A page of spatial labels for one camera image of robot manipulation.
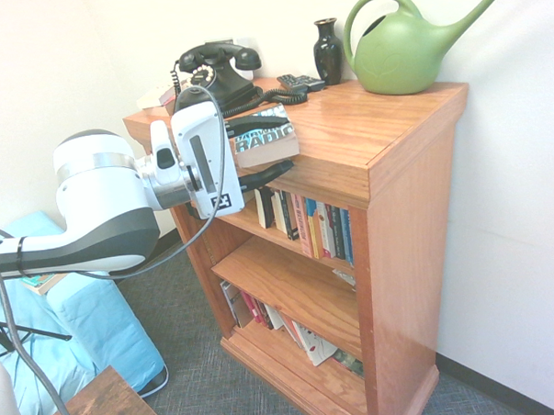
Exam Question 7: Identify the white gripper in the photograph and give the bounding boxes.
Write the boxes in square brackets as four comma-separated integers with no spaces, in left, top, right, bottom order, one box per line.
[169,96,299,221]

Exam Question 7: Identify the Darwin's Radio paperback book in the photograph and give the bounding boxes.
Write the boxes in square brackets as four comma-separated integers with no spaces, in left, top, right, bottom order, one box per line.
[226,102,302,170]

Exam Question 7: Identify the thick black spine book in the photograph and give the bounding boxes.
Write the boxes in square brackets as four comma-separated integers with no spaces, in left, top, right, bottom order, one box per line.
[253,185,277,230]

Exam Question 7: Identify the black spine book white text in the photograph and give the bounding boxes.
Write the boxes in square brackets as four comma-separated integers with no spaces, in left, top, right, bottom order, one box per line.
[278,190,300,242]

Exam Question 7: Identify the salmon pink spine book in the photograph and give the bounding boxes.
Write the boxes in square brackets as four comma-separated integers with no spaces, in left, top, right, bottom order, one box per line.
[290,192,314,259]

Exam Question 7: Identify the blue and yellow spine book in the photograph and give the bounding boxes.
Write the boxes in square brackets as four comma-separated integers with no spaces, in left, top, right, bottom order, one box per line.
[303,196,324,261]

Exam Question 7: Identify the white and red spine book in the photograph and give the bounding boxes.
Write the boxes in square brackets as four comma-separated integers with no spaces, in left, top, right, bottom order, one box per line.
[314,200,336,261]

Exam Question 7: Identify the pink-edged paperback book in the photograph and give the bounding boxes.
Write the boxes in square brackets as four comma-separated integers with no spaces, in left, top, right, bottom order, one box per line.
[156,76,192,108]

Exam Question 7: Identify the white paperback book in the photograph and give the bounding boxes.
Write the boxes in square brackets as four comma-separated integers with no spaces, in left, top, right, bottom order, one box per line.
[136,83,178,111]

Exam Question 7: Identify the grey and white cover book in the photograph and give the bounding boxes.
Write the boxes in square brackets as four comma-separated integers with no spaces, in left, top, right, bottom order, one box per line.
[219,277,256,331]

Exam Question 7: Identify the dark maroon spine book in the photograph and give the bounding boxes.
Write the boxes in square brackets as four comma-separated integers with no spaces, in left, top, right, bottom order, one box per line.
[254,297,275,331]

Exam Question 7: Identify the plain white book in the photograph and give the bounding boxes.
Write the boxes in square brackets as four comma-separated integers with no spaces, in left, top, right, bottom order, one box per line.
[263,302,286,332]

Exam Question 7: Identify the white book with red figures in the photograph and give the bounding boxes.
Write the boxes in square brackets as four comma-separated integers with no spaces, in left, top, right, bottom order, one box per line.
[290,318,341,368]

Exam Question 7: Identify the dark green flat book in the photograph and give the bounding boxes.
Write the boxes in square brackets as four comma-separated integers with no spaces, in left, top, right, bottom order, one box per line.
[330,346,366,382]

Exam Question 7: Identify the teal and orange paperback book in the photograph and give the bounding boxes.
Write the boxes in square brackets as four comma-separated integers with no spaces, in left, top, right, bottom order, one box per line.
[20,270,71,298]

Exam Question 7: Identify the black rotary telephone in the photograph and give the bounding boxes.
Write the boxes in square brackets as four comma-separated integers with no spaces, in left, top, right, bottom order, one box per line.
[168,52,311,120]

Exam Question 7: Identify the black rotary telephone base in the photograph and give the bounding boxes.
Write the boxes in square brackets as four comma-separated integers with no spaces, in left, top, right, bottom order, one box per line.
[178,61,262,115]

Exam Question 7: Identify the black remote control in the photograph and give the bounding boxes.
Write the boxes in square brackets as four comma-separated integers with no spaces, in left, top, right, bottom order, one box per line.
[294,73,327,94]
[276,72,311,92]

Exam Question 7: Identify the black telephone handset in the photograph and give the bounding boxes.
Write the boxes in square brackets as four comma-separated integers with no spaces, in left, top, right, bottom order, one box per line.
[177,39,263,76]

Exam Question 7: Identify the black glossy vase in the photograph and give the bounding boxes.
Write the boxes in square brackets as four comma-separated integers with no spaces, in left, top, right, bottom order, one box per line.
[312,17,345,87]

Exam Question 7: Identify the wooden bookshelf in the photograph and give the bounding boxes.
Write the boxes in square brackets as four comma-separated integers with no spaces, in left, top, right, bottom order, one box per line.
[120,68,484,415]

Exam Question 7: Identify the small grey patterned item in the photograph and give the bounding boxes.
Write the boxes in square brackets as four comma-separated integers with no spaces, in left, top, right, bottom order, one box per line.
[331,266,356,289]

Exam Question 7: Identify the green plastic watering can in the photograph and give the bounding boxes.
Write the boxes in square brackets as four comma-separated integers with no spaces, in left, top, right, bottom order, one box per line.
[341,0,537,99]

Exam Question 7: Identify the dark brown wooden table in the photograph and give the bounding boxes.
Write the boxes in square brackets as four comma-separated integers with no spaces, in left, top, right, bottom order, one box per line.
[42,362,175,415]

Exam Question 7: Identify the black tripod stand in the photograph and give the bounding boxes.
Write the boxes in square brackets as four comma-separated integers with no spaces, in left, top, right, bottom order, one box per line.
[0,315,74,361]

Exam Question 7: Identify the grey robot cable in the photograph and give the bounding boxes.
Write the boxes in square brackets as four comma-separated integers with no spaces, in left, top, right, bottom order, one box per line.
[0,216,81,415]

